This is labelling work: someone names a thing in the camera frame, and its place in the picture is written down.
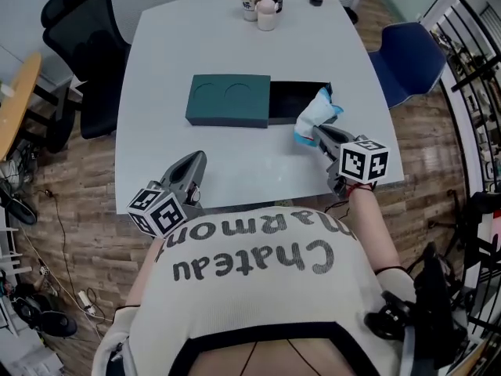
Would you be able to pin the person's left forearm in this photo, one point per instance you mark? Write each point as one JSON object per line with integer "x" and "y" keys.
{"x": 140, "y": 288}

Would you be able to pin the black metal railing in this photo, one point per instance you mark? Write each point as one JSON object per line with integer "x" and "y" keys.
{"x": 469, "y": 53}

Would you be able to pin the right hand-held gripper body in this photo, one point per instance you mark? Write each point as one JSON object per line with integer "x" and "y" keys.
{"x": 364, "y": 161}

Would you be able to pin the black hip-mounted device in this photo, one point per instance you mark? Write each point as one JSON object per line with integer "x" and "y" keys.
{"x": 389, "y": 317}

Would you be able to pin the black office chair with headrest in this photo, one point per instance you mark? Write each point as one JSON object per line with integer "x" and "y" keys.
{"x": 485, "y": 204}

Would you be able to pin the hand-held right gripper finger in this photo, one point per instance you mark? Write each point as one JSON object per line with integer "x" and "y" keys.
{"x": 325, "y": 147}
{"x": 338, "y": 137}

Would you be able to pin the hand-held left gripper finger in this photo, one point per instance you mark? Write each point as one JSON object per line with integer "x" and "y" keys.
{"x": 182, "y": 186}
{"x": 201, "y": 171}

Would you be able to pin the dark green sliding drawer box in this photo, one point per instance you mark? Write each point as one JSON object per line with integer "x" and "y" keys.
{"x": 227, "y": 100}

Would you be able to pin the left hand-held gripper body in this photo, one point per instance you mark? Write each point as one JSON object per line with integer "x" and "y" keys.
{"x": 160, "y": 214}

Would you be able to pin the round wooden side table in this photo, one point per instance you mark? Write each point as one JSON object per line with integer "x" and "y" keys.
{"x": 17, "y": 100}

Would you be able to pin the black mesh office chair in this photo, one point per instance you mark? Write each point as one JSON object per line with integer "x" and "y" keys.
{"x": 90, "y": 65}

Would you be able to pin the person's right forearm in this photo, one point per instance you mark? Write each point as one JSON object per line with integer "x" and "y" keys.
{"x": 372, "y": 229}

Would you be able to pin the black shoe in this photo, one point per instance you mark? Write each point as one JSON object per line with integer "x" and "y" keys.
{"x": 21, "y": 212}

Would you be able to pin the blue plastic chair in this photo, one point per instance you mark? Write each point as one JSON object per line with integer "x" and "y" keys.
{"x": 411, "y": 61}

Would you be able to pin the black bag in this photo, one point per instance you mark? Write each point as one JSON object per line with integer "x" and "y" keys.
{"x": 438, "y": 308}

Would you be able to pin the white power strip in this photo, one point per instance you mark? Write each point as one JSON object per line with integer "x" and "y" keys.
{"x": 87, "y": 303}

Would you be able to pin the person's white printed top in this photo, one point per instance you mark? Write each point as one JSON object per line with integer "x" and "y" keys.
{"x": 254, "y": 288}

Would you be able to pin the white and blue pouch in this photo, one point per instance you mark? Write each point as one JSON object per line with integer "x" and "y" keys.
{"x": 315, "y": 112}

